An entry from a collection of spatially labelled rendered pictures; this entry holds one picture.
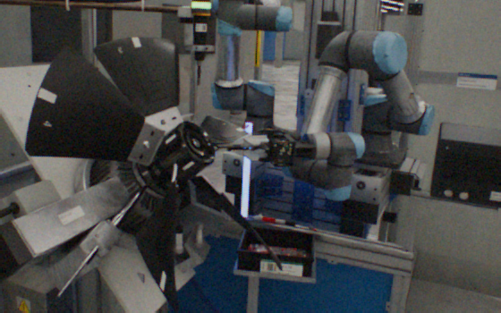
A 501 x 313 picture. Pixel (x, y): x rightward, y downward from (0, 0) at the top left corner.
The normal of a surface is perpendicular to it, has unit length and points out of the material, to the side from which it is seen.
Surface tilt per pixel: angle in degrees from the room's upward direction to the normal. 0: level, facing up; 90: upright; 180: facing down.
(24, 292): 90
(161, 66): 45
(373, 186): 90
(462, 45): 90
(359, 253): 90
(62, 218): 50
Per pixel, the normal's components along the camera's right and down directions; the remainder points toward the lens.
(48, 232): 0.74, -0.52
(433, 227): -0.37, 0.19
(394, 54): 0.68, 0.13
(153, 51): 0.33, -0.53
